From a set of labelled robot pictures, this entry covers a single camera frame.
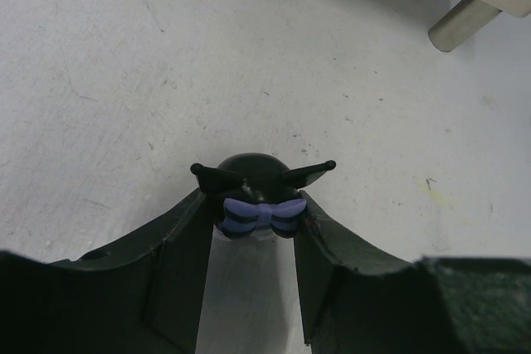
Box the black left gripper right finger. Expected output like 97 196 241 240
295 200 530 353

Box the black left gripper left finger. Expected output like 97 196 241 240
1 191 212 353

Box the purple black figurine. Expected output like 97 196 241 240
190 153 336 240

